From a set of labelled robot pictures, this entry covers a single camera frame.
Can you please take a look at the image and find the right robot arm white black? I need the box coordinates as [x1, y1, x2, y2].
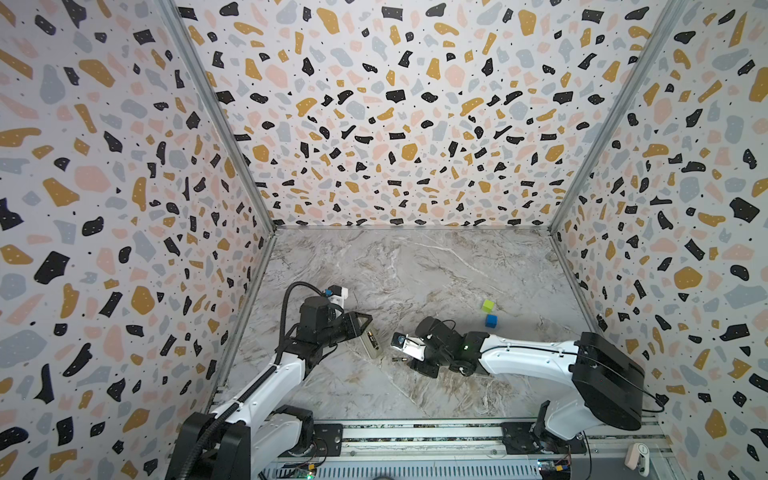
[391, 317, 645, 455]

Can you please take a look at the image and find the white handle object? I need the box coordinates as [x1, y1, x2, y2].
[624, 442, 650, 478]

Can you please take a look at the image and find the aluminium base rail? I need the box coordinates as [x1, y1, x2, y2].
[259, 417, 685, 479]

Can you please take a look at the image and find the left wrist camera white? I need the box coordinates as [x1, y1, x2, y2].
[326, 285, 349, 309]

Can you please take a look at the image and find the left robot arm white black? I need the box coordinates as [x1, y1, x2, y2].
[166, 294, 373, 479]

